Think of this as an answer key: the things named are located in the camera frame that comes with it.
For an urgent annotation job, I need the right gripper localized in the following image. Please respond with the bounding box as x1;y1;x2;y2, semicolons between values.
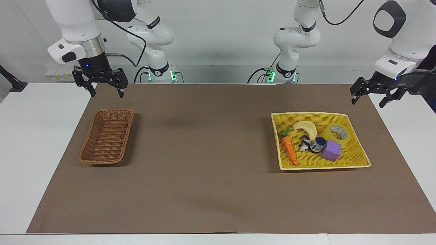
72;53;129;99

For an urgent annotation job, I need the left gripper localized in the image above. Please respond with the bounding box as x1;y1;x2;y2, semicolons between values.
350;71;410;109

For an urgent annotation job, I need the yellowish tape roll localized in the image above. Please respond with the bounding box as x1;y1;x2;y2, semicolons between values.
323;125;352;146

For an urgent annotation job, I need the brown wicker basket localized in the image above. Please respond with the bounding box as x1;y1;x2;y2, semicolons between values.
78;109;135;165

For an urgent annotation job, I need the yellow woven basket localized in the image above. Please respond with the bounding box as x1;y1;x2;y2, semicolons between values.
270;111;372;171

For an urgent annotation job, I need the purple foam cube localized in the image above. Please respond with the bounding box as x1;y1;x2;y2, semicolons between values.
322;140;342;162

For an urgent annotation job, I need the cream toy banana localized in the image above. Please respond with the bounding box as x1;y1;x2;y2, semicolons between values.
292;120;318;140

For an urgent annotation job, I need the small blue can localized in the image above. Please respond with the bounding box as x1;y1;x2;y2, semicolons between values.
310;136;328;154

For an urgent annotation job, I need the small black white toy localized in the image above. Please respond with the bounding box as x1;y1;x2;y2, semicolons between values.
299;134;312;152

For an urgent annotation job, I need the black stand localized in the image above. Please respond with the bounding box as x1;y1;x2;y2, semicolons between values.
0;65;28;93

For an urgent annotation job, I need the orange toy carrot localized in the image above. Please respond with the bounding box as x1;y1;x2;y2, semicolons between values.
277;126;299;167

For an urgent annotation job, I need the black cable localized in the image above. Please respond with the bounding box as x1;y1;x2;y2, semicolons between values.
90;0;147;68
247;67;273;84
133;66;151;84
319;0;365;26

